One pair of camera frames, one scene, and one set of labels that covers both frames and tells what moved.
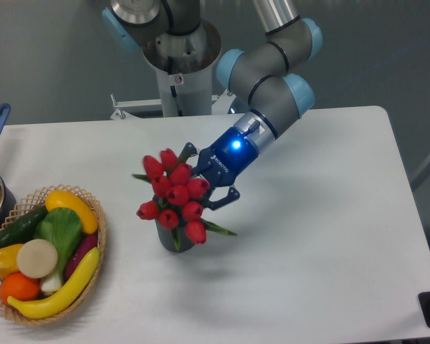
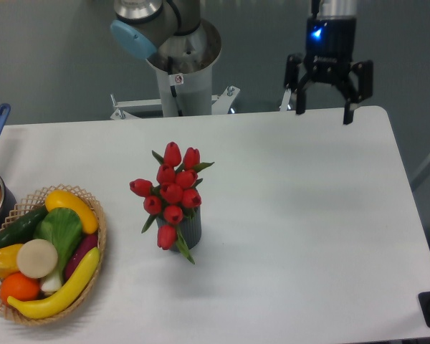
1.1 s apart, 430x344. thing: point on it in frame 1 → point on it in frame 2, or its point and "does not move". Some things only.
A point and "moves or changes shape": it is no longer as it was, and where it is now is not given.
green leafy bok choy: (62, 227) does not move
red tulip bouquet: (178, 200) moves or changes shape
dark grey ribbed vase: (174, 239) → (189, 229)
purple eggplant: (87, 242) does not move
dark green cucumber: (18, 231) does not move
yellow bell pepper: (3, 261) does not move
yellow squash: (63, 199) does not move
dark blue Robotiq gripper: (221, 163) → (330, 54)
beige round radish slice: (36, 259) does not move
